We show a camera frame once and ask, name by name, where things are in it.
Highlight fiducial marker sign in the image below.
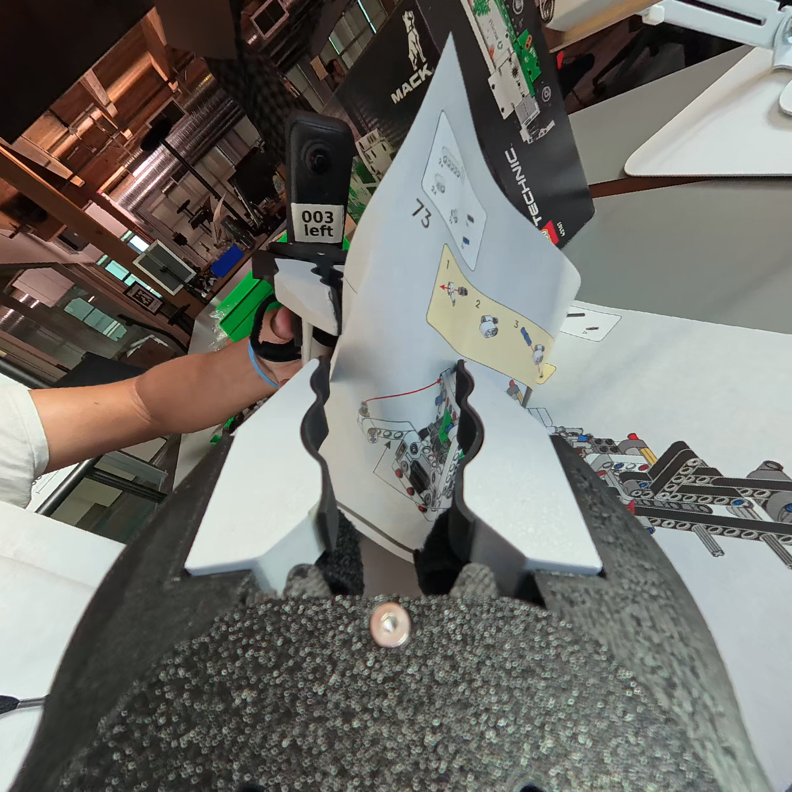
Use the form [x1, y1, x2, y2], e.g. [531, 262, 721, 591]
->
[125, 280, 163, 314]

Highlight blue wrist band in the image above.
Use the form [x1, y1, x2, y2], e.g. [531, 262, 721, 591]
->
[247, 339, 281, 391]

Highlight person's left hand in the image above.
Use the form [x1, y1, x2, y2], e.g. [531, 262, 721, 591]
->
[259, 307, 311, 389]

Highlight white monitor stand base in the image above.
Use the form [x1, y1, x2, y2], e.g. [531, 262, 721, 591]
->
[547, 0, 792, 180]

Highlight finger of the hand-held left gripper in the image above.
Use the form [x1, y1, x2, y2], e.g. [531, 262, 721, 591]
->
[275, 259, 344, 336]

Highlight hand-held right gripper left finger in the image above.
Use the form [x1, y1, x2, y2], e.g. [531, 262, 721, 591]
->
[183, 358, 347, 599]

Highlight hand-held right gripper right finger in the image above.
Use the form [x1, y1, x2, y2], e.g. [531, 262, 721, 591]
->
[447, 359, 605, 595]

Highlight person's white shirt torso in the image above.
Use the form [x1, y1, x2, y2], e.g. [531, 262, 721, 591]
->
[0, 371, 127, 792]

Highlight whiteboard on stand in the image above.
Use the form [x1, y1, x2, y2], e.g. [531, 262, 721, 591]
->
[132, 239, 199, 297]

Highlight lego set box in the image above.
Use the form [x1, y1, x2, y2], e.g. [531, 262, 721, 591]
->
[334, 0, 596, 250]

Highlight green plastic bin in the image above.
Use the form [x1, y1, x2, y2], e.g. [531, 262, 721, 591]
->
[209, 271, 279, 448]

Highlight lego instruction booklet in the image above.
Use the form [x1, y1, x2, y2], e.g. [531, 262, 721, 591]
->
[322, 31, 792, 570]

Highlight person's left forearm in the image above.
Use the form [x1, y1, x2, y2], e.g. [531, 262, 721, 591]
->
[28, 337, 276, 476]

